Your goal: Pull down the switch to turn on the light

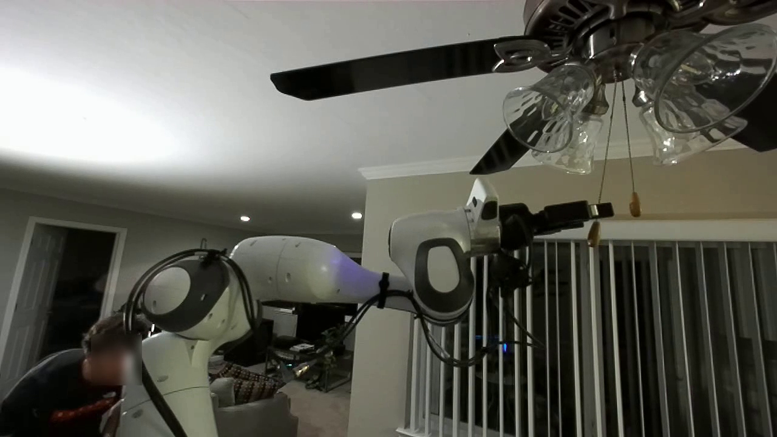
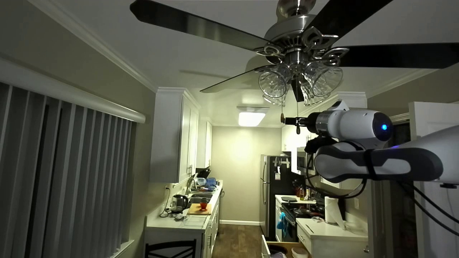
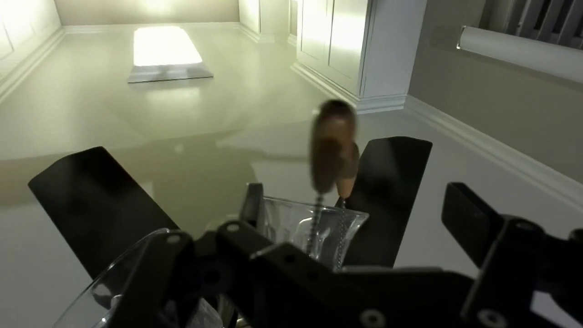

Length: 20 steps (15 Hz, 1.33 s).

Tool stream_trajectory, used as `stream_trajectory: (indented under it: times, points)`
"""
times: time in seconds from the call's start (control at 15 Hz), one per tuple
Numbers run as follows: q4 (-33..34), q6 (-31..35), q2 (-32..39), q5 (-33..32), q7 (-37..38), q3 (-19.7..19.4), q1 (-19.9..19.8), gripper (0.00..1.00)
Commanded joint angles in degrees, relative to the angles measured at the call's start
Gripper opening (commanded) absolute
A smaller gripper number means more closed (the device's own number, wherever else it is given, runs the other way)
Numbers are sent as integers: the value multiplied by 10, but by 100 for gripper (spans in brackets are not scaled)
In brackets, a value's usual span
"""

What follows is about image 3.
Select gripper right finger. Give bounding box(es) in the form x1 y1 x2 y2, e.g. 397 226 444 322
441 182 583 328

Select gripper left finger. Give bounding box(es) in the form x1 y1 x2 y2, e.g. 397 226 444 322
109 182 398 328

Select black fan blade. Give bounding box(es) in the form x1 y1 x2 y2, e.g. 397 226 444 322
343 136 433 269
27 146 179 279

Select black ceiling fan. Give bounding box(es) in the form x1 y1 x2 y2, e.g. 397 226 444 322
27 100 433 328

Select white roller blind tube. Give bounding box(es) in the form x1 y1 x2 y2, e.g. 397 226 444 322
456 26 583 83

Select tall white cabinet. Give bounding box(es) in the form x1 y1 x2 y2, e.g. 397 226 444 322
290 0 429 114

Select window blinds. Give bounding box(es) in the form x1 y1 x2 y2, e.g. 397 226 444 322
482 0 583 51

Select bright ceiling light panel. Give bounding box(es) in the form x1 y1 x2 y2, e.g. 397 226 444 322
127 26 214 84

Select narrow white cabinet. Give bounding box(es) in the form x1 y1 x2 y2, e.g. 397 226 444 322
238 0 292 44

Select pull chain light wooden knob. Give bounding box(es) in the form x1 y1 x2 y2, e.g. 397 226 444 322
335 141 361 270

